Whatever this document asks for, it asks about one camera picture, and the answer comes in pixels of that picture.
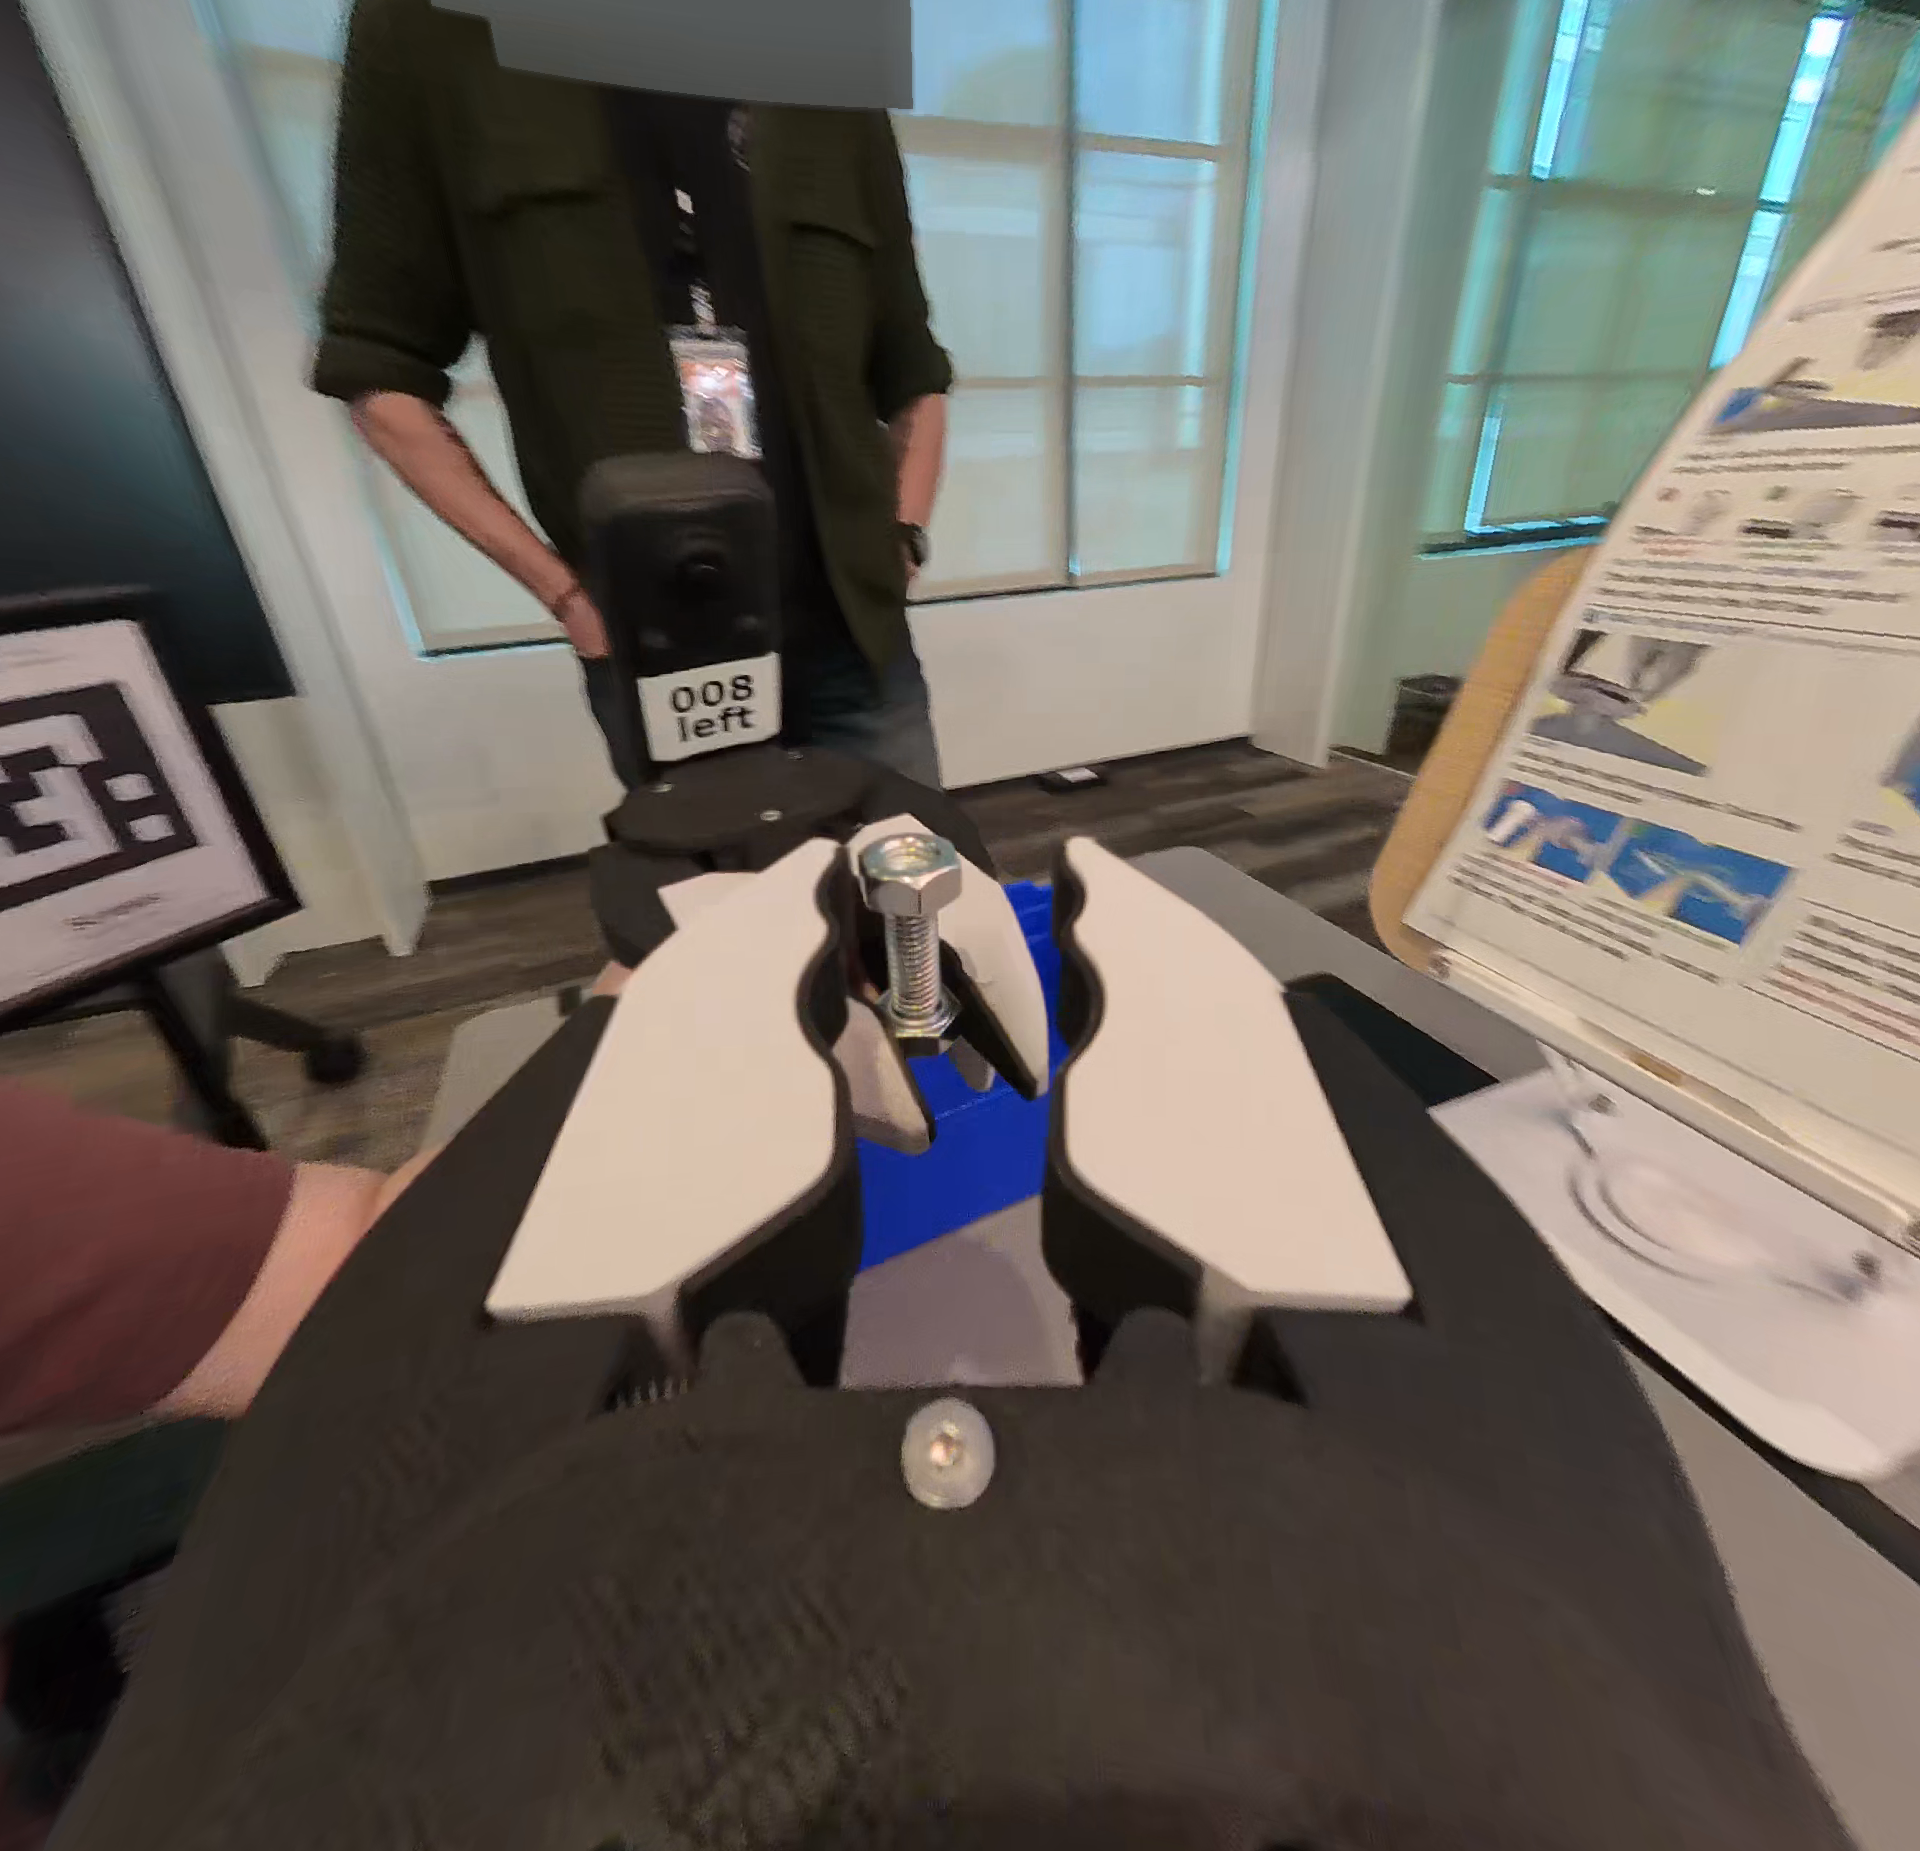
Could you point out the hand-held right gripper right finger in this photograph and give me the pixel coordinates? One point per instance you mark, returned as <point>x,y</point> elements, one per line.
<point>1230,1102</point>

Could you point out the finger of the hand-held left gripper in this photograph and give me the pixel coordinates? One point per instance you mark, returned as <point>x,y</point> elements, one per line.
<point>991,966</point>
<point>884,1094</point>

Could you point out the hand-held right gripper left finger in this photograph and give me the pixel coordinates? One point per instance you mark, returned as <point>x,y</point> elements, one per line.
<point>675,1102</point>

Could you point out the silver hex bolt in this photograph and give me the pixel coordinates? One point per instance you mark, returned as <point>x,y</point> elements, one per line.
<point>919,952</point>

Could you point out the blue plastic parts bin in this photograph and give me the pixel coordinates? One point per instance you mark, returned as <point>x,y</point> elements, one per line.
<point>960,1176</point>

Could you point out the silver hex nut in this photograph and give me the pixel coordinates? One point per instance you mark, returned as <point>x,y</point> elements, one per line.
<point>908,868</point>

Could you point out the person's left forearm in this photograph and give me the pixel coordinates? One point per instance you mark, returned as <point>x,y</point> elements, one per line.
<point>314,1266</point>

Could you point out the black desk mat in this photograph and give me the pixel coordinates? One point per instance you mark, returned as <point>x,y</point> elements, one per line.
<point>1395,1042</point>

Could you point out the black floor box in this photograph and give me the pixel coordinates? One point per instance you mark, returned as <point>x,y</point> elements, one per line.
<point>1072,778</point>

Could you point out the black sign stand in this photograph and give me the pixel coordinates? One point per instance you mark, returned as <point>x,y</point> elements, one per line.
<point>225,1042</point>

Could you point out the large grid window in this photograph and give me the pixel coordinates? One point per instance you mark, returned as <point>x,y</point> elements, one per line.
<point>1141,306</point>

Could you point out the instruction sheet on stand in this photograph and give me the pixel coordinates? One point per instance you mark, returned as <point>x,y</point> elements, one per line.
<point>1695,772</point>

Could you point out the black framed marker sign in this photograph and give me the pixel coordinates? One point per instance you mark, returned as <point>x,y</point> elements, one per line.
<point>105,786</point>

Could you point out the large black screen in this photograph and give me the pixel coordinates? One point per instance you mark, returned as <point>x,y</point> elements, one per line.
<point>90,380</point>

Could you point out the narrow side window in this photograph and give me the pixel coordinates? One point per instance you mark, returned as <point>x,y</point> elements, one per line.
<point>1620,260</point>

